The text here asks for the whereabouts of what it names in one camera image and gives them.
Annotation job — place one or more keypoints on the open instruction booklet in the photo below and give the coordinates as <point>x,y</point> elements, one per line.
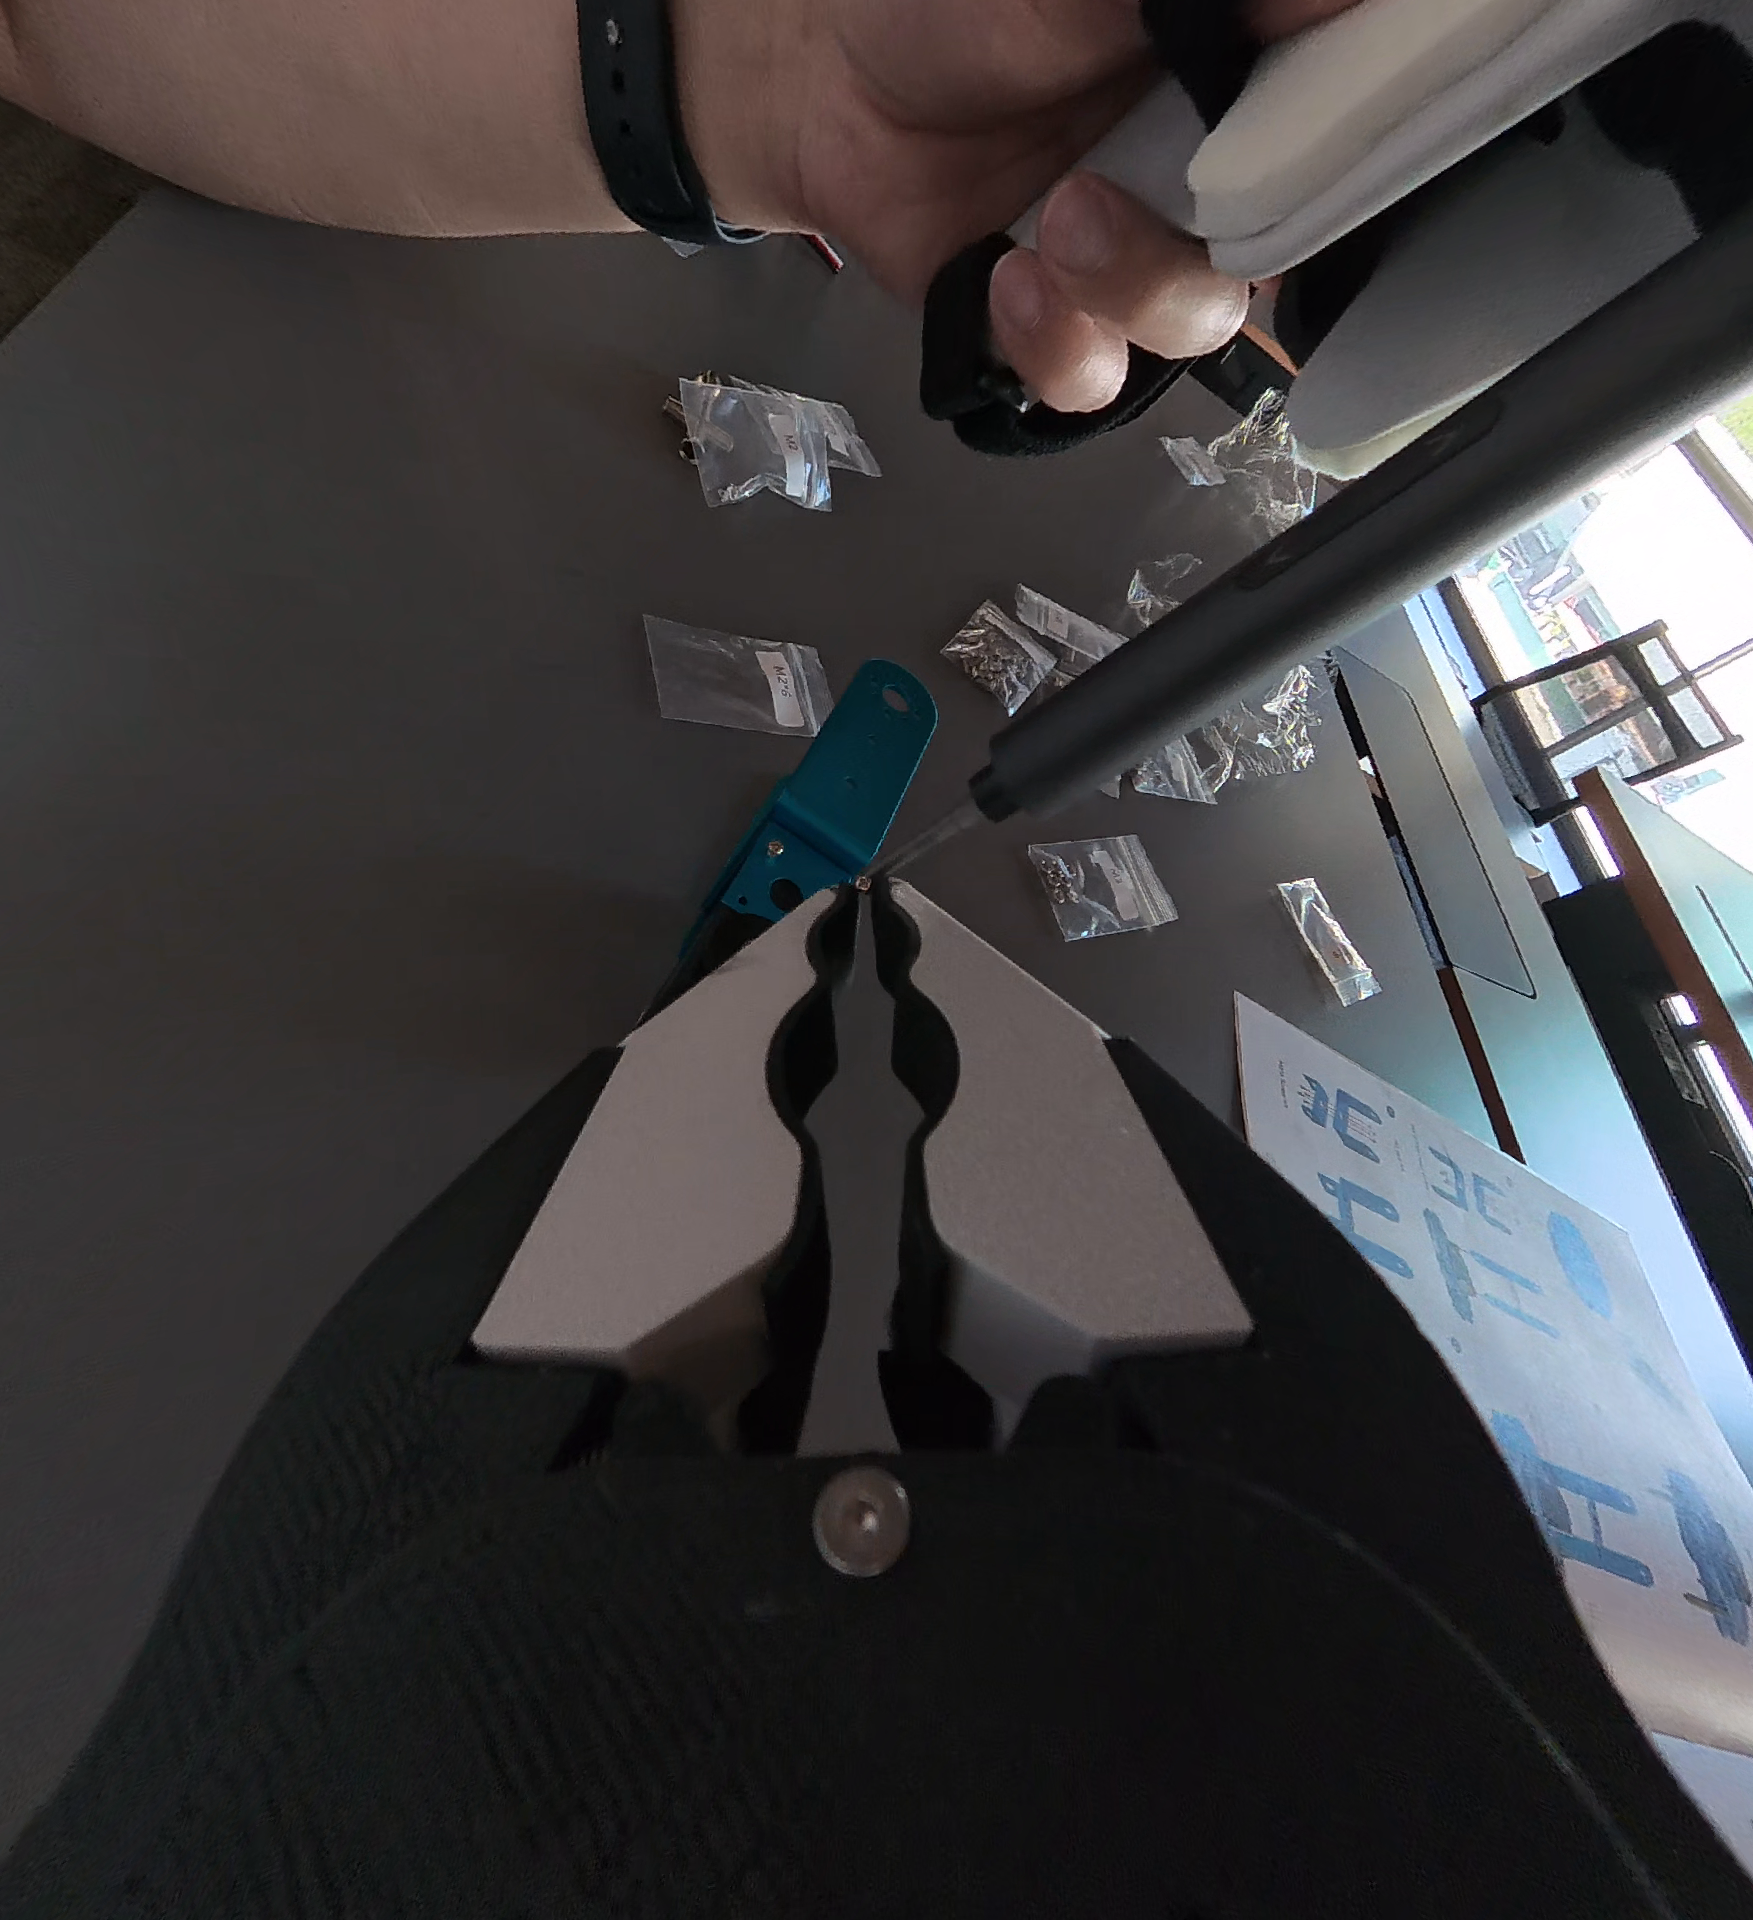
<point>1490,1275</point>

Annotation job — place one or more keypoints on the blue metal bracket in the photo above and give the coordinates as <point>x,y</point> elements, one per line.
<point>861,750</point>

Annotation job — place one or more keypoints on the dark grey electric screwdriver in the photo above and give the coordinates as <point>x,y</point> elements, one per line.
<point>1264,599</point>

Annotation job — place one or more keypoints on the person's left forearm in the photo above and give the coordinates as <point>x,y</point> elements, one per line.
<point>291,106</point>

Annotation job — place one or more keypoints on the black metal frame chair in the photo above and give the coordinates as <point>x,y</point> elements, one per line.
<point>1609,721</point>

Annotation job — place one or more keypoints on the clear M3 screw bag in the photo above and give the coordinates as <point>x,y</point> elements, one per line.
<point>734,676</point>

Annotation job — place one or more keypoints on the large window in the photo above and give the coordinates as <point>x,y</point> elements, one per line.
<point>1641,525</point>

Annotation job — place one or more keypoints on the black wrist band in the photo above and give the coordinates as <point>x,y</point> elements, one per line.
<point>635,119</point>

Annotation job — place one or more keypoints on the dark grey desk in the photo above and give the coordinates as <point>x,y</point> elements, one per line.
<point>291,750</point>

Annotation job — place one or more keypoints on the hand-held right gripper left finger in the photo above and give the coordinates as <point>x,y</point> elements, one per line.
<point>635,1200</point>

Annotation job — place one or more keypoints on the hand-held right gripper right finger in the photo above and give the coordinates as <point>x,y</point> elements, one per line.
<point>1071,1200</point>

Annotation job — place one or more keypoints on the person's left hand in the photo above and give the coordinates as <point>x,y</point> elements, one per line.
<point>891,135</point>

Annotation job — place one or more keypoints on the wood-edged grey table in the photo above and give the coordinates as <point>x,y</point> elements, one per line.
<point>1731,961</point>
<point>1430,810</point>

